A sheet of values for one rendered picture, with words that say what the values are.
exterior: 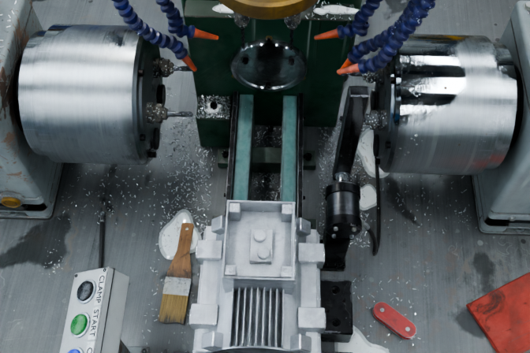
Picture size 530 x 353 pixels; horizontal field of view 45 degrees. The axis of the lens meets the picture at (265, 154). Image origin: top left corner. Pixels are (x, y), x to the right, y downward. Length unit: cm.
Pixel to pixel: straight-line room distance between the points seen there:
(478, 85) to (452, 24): 59
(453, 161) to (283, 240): 34
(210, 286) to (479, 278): 57
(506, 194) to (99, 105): 73
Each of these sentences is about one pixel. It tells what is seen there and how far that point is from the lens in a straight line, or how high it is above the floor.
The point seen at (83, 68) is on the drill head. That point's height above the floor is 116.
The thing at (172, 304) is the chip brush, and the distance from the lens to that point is 125.
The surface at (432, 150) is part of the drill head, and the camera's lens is 110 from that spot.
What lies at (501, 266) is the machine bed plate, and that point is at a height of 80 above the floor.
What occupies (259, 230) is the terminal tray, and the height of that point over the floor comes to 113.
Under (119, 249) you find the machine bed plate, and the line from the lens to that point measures 131.
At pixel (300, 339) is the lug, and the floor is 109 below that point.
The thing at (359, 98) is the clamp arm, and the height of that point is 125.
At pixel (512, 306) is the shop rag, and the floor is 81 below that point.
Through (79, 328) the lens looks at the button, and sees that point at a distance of 98.
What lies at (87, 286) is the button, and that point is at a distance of 100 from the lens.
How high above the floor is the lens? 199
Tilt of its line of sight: 60 degrees down
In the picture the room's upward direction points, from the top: straight up
